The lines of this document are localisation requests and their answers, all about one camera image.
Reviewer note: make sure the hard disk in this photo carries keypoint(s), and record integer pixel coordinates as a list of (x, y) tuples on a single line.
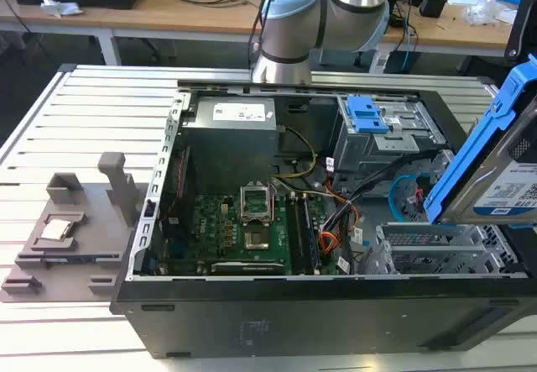
[(470, 179)]

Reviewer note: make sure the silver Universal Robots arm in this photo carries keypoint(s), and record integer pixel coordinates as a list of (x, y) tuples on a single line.
[(293, 23)]

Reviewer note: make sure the blue empty disk carrier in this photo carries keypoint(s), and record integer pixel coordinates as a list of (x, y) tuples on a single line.
[(367, 113)]

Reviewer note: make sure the metal disk bay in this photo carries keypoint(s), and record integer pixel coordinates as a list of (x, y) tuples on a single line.
[(440, 250)]

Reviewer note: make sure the clear plastic bag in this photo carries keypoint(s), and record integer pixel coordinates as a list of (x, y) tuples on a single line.
[(482, 11)]

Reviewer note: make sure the small black device box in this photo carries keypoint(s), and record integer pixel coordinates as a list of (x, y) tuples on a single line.
[(433, 4)]

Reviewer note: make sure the metal drive cage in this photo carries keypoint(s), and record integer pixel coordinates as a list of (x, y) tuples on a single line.
[(377, 149)]

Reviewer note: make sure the black RAM stick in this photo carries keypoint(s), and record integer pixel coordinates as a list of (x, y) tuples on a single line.
[(312, 237)]

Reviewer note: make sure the grey power supply unit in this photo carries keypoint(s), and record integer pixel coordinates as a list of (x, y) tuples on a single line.
[(230, 137)]

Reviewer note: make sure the CPU socket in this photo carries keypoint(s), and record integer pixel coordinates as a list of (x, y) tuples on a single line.
[(257, 239)]

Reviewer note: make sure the wooden desk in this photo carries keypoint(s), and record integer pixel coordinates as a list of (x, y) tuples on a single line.
[(168, 19)]

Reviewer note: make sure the green motherboard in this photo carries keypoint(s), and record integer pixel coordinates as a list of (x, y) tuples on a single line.
[(218, 225)]

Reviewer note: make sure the black graphics card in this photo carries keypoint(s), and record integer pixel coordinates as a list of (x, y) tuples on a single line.
[(247, 268)]

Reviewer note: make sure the black open PC case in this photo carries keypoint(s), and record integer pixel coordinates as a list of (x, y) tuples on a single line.
[(293, 321)]

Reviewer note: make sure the crumpled white paper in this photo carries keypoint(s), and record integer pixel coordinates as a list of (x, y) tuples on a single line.
[(58, 6)]

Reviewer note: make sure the grey parts rack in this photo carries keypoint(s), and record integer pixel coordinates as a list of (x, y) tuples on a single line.
[(79, 237)]

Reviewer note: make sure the silver CPU chip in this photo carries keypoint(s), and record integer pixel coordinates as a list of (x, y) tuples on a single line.
[(55, 229)]

